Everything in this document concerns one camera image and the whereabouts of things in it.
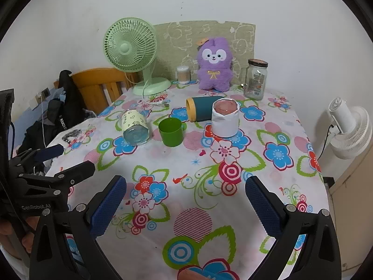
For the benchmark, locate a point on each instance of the glass jar with lid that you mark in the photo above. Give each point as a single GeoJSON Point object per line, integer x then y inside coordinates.
{"type": "Point", "coordinates": [256, 84]}

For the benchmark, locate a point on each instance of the purple plush toy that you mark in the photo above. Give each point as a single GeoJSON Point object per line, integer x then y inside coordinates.
{"type": "Point", "coordinates": [214, 73]}

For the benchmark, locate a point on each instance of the white clip fan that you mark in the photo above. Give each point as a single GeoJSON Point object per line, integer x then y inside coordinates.
{"type": "Point", "coordinates": [355, 134]}

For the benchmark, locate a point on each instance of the wall socket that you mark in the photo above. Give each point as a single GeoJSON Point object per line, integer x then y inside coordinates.
{"type": "Point", "coordinates": [43, 94]}

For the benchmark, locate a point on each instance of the wooden chair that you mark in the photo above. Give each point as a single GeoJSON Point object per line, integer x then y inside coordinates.
{"type": "Point", "coordinates": [93, 84]}

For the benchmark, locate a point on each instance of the dark cloth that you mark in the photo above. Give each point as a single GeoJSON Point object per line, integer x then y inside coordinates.
{"type": "Point", "coordinates": [32, 135]}

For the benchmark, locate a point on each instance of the cotton swab container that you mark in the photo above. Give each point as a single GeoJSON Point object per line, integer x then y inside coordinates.
{"type": "Point", "coordinates": [183, 75]}

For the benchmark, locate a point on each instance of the glass cup with paper label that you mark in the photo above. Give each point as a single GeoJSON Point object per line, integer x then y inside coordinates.
{"type": "Point", "coordinates": [134, 124]}

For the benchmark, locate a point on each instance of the black jacket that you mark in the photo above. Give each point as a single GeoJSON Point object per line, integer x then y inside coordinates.
{"type": "Point", "coordinates": [67, 102]}

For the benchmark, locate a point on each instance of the teal cup with yellow rim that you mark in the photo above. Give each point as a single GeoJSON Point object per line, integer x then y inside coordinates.
{"type": "Point", "coordinates": [202, 108]}

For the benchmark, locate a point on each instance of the person's left hand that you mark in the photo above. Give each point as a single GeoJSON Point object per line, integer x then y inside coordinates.
{"type": "Point", "coordinates": [8, 239]}

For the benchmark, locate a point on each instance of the white paper-wrapped pink cup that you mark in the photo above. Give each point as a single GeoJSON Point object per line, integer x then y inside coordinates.
{"type": "Point", "coordinates": [224, 125]}

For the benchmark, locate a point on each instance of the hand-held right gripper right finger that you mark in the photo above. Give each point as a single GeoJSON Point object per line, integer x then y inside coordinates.
{"type": "Point", "coordinates": [263, 210]}

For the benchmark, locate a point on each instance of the green patterned wall mat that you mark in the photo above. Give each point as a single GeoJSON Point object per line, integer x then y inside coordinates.
{"type": "Point", "coordinates": [180, 40]}

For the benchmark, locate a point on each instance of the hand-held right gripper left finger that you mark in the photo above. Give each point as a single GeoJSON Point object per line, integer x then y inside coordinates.
{"type": "Point", "coordinates": [108, 208]}

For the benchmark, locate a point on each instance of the floral tablecloth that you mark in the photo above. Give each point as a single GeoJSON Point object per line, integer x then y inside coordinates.
{"type": "Point", "coordinates": [186, 180]}

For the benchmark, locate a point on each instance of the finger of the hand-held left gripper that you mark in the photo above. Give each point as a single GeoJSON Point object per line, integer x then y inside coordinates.
{"type": "Point", "coordinates": [78, 171]}
{"type": "Point", "coordinates": [49, 152]}

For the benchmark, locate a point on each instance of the beige cabinet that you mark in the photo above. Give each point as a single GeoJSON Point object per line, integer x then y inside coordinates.
{"type": "Point", "coordinates": [355, 210]}

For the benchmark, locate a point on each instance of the green desk fan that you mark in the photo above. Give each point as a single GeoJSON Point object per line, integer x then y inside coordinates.
{"type": "Point", "coordinates": [125, 48]}

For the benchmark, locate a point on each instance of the green plastic cup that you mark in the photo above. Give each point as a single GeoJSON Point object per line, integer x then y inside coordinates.
{"type": "Point", "coordinates": [170, 135]}

